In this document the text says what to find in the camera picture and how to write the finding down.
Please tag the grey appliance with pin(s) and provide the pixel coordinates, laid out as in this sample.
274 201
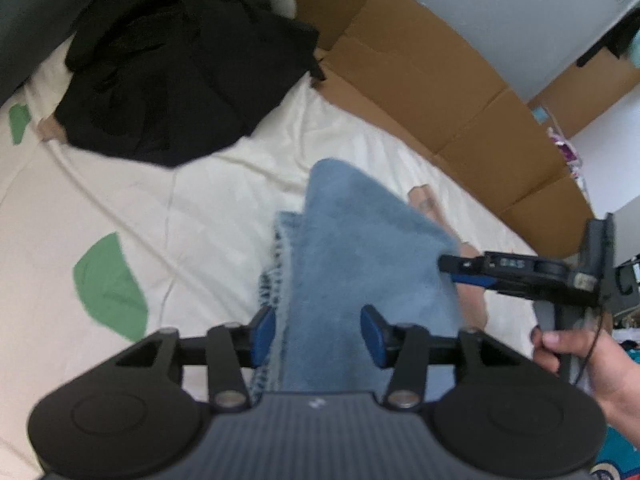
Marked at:
500 5

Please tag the bear printed cream bedsheet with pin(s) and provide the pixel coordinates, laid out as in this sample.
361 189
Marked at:
200 220

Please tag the person's right hand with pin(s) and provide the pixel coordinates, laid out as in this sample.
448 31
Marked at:
600 365

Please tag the blue denim jeans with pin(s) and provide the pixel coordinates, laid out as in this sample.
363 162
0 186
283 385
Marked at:
360 250

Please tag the black garment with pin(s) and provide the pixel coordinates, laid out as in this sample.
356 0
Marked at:
175 75

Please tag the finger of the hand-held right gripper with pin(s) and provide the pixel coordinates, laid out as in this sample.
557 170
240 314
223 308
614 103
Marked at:
462 263
475 280

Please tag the dark grey duvet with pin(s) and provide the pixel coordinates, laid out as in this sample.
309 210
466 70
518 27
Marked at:
30 10

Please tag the person's right forearm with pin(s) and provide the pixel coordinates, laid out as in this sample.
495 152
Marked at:
627 410

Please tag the teal printed cloth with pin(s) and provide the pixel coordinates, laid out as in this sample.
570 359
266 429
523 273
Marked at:
617 455

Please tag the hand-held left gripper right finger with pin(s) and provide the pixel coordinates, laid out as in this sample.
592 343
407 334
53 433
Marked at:
372 334

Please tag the white cabinet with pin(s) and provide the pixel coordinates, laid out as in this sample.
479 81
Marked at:
610 160

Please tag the purple white packet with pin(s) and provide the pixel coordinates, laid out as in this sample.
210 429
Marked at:
565 152

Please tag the brown cardboard sheet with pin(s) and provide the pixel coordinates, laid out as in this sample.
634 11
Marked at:
425 75

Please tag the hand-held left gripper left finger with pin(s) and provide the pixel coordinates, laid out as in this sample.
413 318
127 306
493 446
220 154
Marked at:
262 332

